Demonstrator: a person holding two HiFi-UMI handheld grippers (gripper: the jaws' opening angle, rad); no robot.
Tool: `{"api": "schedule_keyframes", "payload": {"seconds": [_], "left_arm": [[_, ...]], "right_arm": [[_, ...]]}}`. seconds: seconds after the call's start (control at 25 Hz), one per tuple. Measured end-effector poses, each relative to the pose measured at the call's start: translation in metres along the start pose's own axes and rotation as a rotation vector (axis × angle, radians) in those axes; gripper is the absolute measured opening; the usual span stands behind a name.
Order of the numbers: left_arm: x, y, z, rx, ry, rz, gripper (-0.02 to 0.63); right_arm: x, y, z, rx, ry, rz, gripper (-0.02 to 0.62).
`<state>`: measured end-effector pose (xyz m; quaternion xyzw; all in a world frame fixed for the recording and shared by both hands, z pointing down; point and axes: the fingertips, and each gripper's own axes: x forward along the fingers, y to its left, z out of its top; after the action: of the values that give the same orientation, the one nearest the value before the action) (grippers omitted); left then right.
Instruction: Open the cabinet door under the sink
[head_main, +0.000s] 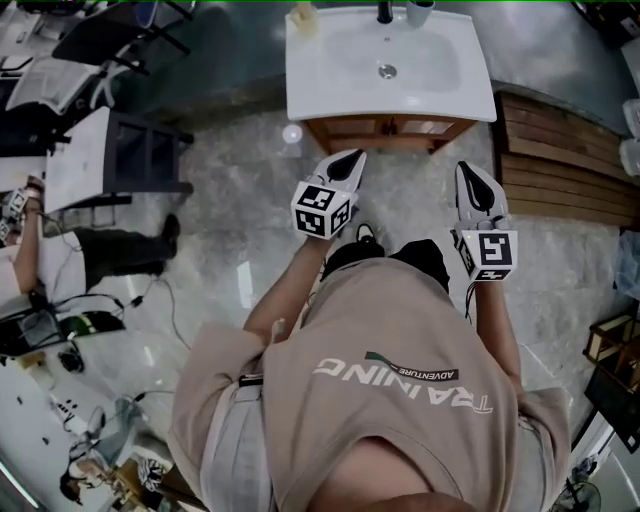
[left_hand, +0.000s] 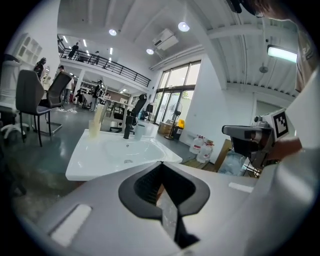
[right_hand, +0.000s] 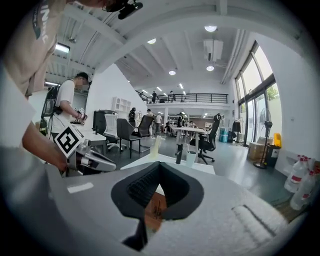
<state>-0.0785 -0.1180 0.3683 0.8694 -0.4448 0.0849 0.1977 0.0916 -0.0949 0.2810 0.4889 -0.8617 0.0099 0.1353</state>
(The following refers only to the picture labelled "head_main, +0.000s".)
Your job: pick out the black chair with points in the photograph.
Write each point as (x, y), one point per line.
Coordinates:
(100, 35)

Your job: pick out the wooden vanity cabinet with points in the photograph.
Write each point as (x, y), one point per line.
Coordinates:
(410, 144)

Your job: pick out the black green backpack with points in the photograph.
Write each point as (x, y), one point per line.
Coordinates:
(90, 322)

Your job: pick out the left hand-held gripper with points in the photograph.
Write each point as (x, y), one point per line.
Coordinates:
(320, 210)

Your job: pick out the black faucet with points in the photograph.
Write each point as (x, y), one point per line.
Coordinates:
(384, 12)

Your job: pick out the white work desk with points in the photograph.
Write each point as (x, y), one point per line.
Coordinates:
(35, 395)

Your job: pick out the black power adapter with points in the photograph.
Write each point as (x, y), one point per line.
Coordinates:
(136, 301)

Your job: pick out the black white sneaker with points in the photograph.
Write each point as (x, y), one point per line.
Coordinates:
(365, 234)

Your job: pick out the blue plastic bag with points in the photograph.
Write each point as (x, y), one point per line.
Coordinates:
(629, 265)

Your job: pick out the person's left forearm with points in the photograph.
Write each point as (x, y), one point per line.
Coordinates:
(290, 285)

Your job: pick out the black flat panel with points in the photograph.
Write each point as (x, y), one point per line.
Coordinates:
(615, 405)

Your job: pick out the wooden cabinet door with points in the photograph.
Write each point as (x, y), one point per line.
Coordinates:
(350, 127)
(425, 127)

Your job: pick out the white plastic bag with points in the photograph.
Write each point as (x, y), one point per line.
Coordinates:
(632, 117)
(631, 157)

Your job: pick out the person's right forearm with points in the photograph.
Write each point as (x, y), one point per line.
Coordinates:
(492, 325)

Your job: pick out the white sink basin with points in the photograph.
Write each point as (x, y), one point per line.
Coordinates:
(350, 95)

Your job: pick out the person's beige t-shirt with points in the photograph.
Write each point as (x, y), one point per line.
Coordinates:
(380, 310)

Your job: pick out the pale blue cup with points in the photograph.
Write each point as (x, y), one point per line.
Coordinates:
(420, 15)

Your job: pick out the white-top dark-frame table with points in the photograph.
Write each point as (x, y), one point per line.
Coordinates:
(80, 160)

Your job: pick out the white mesh chair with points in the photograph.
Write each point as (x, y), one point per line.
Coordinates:
(55, 82)

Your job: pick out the wooden frame stool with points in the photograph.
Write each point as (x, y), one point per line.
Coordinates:
(592, 345)

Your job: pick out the person's black trousers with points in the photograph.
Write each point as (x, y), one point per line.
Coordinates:
(420, 257)

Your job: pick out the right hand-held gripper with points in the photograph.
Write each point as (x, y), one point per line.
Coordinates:
(492, 252)

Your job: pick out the person's neck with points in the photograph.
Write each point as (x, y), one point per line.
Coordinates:
(390, 470)

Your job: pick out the wooden slatted platform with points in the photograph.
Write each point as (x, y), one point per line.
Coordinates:
(565, 165)

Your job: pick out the metal sink drain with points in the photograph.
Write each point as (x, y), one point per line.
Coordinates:
(387, 71)

